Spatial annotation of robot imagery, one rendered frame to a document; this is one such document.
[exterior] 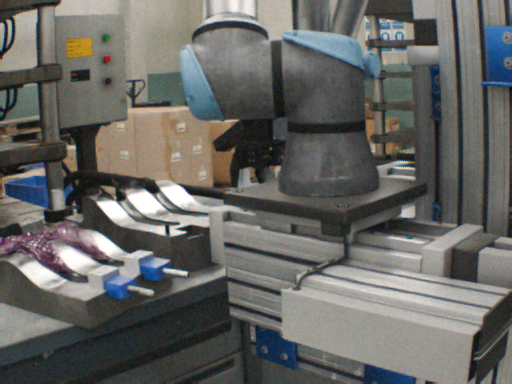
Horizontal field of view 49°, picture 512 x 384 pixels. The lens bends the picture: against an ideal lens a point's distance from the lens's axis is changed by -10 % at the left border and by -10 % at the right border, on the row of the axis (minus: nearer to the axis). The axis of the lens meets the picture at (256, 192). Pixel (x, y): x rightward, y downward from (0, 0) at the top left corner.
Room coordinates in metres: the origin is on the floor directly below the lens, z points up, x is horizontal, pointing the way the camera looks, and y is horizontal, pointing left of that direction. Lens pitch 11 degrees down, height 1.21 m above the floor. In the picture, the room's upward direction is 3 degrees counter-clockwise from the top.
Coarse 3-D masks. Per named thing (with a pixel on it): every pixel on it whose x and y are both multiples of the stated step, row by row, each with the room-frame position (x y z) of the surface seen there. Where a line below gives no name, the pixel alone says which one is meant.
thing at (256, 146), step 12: (252, 120) 1.29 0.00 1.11; (264, 120) 1.25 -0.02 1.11; (252, 132) 1.29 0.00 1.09; (264, 132) 1.26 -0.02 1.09; (240, 144) 1.28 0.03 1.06; (252, 144) 1.26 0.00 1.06; (264, 144) 1.25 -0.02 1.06; (276, 144) 1.28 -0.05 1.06; (240, 156) 1.28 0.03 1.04; (252, 156) 1.28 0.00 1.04; (264, 156) 1.27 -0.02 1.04; (276, 156) 1.27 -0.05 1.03; (252, 168) 1.28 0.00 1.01
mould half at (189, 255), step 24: (144, 192) 1.52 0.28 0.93; (168, 192) 1.56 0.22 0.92; (72, 216) 1.57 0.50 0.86; (96, 216) 1.43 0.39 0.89; (120, 216) 1.40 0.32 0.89; (168, 216) 1.42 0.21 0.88; (192, 216) 1.40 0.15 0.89; (120, 240) 1.35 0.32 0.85; (144, 240) 1.28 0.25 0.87; (168, 240) 1.22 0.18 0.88; (192, 240) 1.25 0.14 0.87; (192, 264) 1.25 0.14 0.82
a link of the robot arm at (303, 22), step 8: (296, 0) 1.12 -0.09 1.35; (304, 0) 1.11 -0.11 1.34; (312, 0) 1.11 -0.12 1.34; (320, 0) 1.11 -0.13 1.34; (328, 0) 1.13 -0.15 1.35; (296, 8) 1.13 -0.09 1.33; (304, 8) 1.12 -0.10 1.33; (312, 8) 1.11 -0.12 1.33; (320, 8) 1.12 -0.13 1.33; (328, 8) 1.13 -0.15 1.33; (296, 16) 1.13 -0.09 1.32; (304, 16) 1.12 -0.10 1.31; (312, 16) 1.12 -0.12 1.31; (320, 16) 1.12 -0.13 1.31; (328, 16) 1.13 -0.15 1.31; (296, 24) 1.14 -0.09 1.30; (304, 24) 1.13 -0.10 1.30; (312, 24) 1.12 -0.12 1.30; (320, 24) 1.13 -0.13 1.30; (328, 24) 1.14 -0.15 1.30; (328, 32) 1.14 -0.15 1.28
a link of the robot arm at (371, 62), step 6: (366, 54) 1.52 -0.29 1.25; (372, 54) 1.52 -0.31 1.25; (366, 60) 1.51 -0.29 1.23; (372, 60) 1.51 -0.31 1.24; (378, 60) 1.54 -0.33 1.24; (366, 66) 1.51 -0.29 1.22; (372, 66) 1.51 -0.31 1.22; (378, 66) 1.54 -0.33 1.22; (366, 72) 1.51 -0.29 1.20; (372, 72) 1.51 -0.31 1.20; (378, 72) 1.54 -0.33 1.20; (366, 78) 1.53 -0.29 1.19; (372, 78) 1.52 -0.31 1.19
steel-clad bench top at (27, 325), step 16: (192, 272) 1.24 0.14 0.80; (208, 272) 1.24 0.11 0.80; (224, 272) 1.24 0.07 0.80; (176, 288) 1.15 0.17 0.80; (0, 304) 1.05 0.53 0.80; (0, 320) 0.96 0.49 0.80; (16, 320) 0.97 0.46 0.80; (32, 320) 0.97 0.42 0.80; (48, 320) 0.97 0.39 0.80; (0, 336) 0.89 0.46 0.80; (16, 336) 0.89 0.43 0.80; (32, 336) 0.90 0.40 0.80
